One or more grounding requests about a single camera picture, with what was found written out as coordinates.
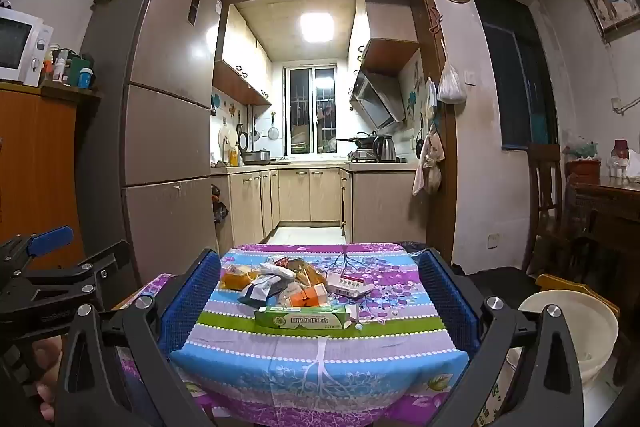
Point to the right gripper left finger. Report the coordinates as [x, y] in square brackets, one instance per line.
[116, 370]

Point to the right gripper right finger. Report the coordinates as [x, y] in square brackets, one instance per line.
[545, 389]

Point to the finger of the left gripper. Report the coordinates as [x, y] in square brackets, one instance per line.
[107, 268]
[44, 243]

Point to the red white cigarette box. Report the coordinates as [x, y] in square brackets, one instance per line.
[347, 286]

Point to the grey white snack bag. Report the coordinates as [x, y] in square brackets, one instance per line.
[271, 280]

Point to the green white toothpaste box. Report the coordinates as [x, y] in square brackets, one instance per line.
[314, 318]

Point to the orange snack packet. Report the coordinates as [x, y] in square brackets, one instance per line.
[237, 277]

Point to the gold cigarette pack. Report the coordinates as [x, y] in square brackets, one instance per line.
[312, 296]

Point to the beige kitchen base cabinets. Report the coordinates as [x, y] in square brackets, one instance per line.
[367, 201]

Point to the kitchen window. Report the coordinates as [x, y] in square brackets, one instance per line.
[310, 110]

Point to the person's left hand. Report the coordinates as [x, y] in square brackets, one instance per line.
[48, 355]

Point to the black cloth pile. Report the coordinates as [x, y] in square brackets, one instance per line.
[510, 284]

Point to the orange wooden cabinet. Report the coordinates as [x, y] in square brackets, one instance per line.
[38, 146]

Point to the dark wooden chair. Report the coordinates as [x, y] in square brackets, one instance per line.
[546, 204]

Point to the white plastic bucket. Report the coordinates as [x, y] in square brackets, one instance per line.
[592, 324]

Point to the hanging beige cloth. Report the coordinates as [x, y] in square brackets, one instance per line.
[428, 176]

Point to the dark wooden dining table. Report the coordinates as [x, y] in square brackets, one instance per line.
[602, 229]

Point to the floral striped tablecloth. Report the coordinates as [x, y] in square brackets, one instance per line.
[397, 361]

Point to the beige refrigerator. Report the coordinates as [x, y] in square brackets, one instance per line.
[142, 172]

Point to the white microwave oven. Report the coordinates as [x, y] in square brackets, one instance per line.
[24, 40]

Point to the steel kettle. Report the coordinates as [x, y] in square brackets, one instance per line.
[384, 148]

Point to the dark blue window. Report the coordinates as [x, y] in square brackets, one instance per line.
[524, 89]

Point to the black wok pan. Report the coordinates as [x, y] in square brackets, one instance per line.
[362, 140]

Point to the white hanging plastic bag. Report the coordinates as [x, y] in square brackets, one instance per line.
[451, 88]

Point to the steel range hood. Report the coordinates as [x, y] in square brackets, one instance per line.
[378, 100]

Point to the ceiling light panel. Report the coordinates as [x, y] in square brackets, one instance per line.
[317, 27]

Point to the upper kitchen wall cabinets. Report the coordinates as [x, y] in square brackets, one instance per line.
[242, 68]

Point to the framed wall picture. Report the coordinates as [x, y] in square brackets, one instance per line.
[614, 18]

